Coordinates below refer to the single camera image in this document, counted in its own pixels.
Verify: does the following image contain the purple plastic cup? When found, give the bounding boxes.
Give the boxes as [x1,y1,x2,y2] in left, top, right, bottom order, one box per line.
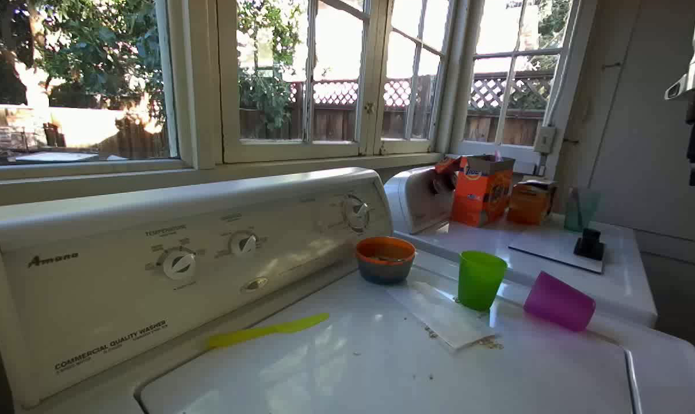
[522,269,599,335]

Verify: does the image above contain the teal translucent cup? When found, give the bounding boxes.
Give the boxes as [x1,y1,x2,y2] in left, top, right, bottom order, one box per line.
[562,186,604,236]

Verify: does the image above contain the green plastic cup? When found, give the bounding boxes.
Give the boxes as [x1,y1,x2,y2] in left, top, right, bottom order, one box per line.
[455,248,510,316]

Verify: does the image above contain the black block holder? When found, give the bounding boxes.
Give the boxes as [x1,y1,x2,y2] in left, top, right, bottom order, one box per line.
[573,226,607,263]

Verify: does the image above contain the small orange cardboard box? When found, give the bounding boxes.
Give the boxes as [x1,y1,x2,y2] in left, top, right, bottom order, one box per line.
[505,178,557,229]

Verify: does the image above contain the orange Tide detergent box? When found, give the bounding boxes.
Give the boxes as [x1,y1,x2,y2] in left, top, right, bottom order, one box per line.
[435,153,517,231]

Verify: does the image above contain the orange bowl with blue base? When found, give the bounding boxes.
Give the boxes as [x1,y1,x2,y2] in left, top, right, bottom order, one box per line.
[352,233,419,289]

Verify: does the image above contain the white washer control knob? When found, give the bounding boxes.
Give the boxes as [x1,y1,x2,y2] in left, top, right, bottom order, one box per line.
[340,194,372,233]
[158,246,197,283]
[227,229,260,260]

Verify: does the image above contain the brown wooden garden fence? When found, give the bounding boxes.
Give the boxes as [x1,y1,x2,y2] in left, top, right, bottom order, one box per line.
[240,71,557,147]

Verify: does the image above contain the yellow-green flat plastic spatula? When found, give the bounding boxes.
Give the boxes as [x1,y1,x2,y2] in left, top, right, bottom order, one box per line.
[202,312,332,355]

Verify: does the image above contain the white Amana washing machine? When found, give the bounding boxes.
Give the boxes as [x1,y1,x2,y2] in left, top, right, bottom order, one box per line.
[0,165,695,414]

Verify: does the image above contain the white wall switch plate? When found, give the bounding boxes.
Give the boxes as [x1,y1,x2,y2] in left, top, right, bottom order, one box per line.
[531,123,562,159]

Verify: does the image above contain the white window frame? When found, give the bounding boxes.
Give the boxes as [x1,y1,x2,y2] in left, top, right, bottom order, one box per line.
[0,0,595,209]

